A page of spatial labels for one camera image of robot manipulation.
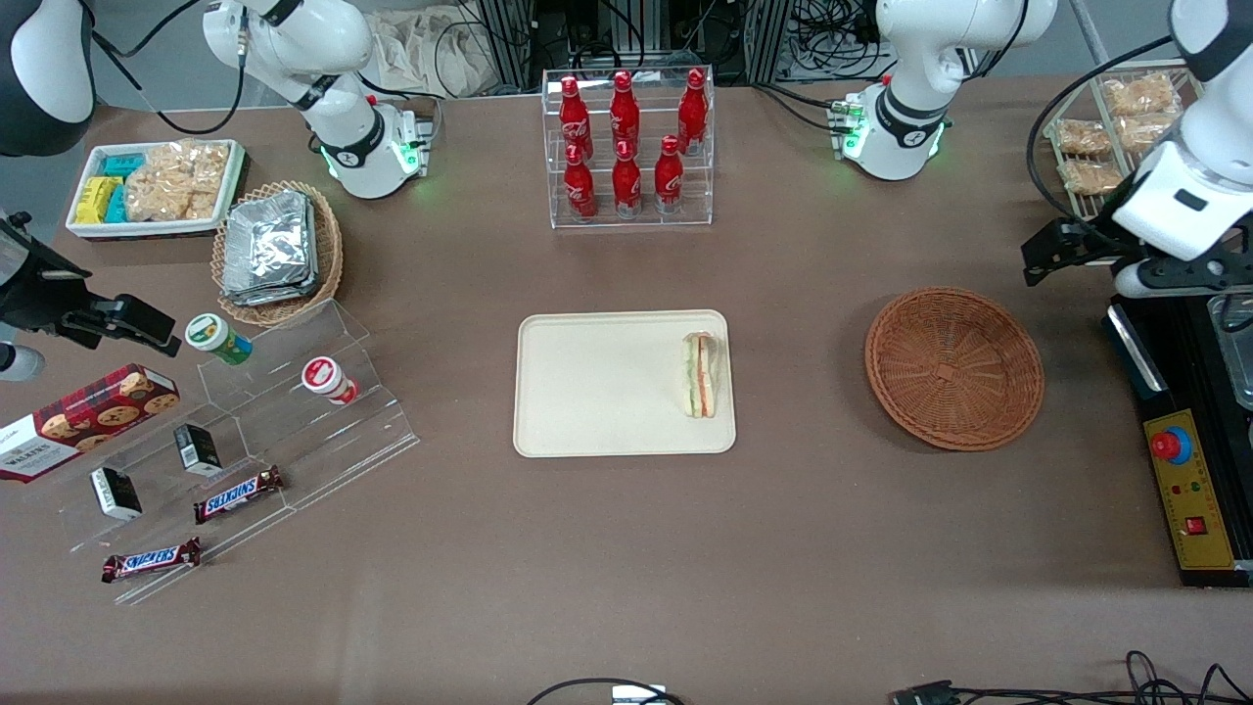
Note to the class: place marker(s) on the red lidded snack cup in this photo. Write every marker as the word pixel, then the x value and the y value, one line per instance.
pixel 321 375

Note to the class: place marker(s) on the yellow snack packet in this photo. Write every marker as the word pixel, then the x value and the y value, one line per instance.
pixel 95 199

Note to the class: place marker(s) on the cream cloth bag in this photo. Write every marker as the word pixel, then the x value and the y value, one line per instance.
pixel 421 54

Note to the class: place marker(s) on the red emergency stop button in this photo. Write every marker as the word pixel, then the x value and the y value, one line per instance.
pixel 1167 446

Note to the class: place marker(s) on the triangle sandwich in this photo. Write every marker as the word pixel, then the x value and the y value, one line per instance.
pixel 700 377

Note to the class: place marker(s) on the teal snack packet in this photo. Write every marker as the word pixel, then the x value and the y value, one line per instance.
pixel 116 206
pixel 122 164

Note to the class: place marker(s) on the clear bag of rice crackers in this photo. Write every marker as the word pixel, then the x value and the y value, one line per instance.
pixel 176 181

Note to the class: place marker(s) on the clear bag of fried snacks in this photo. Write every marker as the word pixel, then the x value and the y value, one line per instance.
pixel 1091 176
pixel 1082 137
pixel 1140 95
pixel 1150 132

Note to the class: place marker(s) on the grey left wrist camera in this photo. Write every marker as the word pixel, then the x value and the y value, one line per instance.
pixel 1140 282

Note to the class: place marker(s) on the red cola bottle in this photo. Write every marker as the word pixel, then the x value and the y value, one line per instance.
pixel 669 181
pixel 693 113
pixel 574 122
pixel 627 186
pixel 625 117
pixel 580 191

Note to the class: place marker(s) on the brown Snickers bar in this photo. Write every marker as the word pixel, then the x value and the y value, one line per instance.
pixel 238 495
pixel 152 560

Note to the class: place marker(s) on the clear acrylic bottle rack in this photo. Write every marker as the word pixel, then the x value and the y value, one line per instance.
pixel 653 117

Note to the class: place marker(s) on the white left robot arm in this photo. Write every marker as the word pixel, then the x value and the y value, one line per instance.
pixel 1189 196

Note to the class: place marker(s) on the small black box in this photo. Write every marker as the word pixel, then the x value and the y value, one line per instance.
pixel 199 450
pixel 117 493

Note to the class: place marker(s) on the small white device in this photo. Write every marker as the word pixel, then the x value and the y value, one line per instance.
pixel 636 695

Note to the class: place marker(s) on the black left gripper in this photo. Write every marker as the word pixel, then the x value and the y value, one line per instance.
pixel 1094 239

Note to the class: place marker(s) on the black countertop machine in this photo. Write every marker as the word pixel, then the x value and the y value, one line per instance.
pixel 1189 343

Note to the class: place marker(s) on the round brown wicker basket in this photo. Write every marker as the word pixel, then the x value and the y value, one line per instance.
pixel 969 382

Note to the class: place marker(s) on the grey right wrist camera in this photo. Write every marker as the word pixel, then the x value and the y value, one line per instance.
pixel 18 364

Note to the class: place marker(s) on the clear acrylic stepped riser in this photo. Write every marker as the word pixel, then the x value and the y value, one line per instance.
pixel 323 441
pixel 147 460

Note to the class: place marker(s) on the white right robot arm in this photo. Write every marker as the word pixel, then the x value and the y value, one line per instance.
pixel 333 39

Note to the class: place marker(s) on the red tartan cookie box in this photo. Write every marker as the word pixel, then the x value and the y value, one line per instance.
pixel 88 421

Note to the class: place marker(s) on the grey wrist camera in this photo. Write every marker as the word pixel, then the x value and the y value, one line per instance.
pixel 18 364
pixel 1140 282

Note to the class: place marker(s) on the beige plastic tray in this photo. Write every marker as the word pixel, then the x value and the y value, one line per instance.
pixel 607 392

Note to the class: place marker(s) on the silver foil packet stack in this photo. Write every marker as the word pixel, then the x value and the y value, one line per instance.
pixel 269 245

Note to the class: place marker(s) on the yellow control panel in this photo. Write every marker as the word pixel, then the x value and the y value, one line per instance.
pixel 1199 490

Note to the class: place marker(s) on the white rectangular snack tray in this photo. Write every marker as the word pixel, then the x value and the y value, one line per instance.
pixel 147 228

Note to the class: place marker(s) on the steel pan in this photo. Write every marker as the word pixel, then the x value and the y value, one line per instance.
pixel 1235 352

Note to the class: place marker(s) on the oval light wicker basket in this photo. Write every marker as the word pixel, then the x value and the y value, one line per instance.
pixel 330 245

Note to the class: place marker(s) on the green lidded snack cup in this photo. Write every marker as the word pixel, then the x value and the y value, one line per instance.
pixel 210 333

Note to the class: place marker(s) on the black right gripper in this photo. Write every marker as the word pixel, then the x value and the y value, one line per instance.
pixel 34 290

